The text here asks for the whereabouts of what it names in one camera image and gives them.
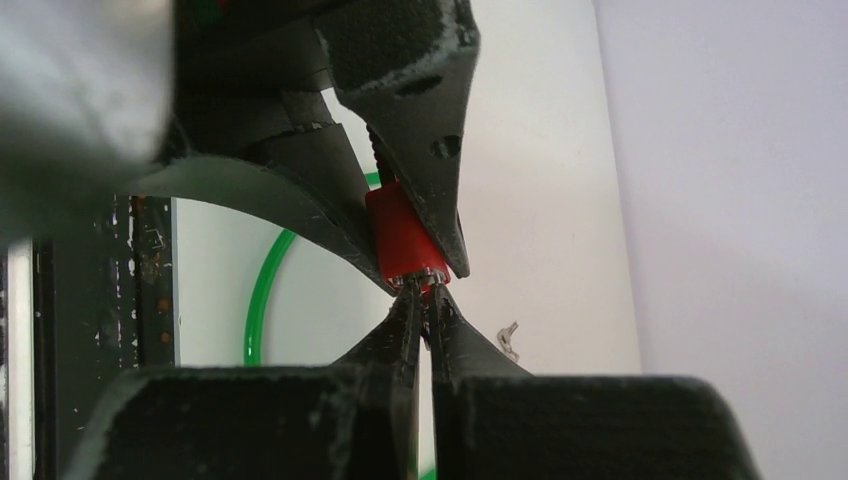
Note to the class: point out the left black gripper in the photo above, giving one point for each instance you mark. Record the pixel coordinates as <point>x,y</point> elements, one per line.
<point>250,131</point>

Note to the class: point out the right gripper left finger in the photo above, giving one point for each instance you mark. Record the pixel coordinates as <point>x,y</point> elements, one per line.
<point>355,418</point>

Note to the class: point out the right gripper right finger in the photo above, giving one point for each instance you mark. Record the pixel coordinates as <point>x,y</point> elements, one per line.
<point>495,420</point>

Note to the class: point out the silver key bunch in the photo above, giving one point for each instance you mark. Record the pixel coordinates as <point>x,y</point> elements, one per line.
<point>504,338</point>

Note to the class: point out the red cable lock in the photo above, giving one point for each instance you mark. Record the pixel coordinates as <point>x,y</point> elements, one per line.
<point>403,245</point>

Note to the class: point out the green cable lock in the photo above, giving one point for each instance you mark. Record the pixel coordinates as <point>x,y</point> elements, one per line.
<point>307,306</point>

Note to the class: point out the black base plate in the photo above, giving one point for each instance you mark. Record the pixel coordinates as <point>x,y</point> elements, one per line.
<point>92,389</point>

